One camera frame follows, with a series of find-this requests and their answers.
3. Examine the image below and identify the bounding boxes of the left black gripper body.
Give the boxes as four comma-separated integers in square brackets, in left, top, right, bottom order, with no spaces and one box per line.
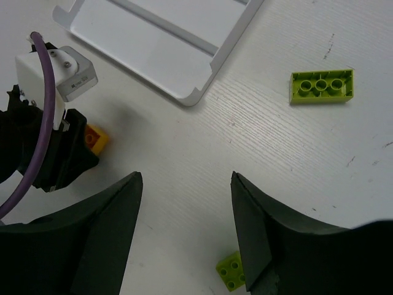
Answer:
[1,85,99,192]

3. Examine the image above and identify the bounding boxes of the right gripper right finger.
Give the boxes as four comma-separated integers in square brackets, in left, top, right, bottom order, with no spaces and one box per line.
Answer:
[231,172,392,294]

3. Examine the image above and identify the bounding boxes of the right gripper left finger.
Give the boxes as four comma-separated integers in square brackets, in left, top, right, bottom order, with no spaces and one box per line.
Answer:
[1,172,142,294]

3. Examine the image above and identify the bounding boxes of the orange yellow long lego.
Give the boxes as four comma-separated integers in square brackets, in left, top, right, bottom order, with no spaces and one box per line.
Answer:
[84,124,109,156]

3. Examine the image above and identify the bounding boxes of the green long lego brick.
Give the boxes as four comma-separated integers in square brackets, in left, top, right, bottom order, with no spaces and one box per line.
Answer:
[289,69,354,105]

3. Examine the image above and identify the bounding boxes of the green lego with round stud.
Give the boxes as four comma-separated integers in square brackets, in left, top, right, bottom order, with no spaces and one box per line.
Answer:
[216,251,246,292]

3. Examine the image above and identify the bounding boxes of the white three-compartment tray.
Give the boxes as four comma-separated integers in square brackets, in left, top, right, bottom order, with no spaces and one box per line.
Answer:
[52,1,262,106]

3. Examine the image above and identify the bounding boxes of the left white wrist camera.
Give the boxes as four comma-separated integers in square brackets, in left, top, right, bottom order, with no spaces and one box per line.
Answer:
[15,46,98,130]

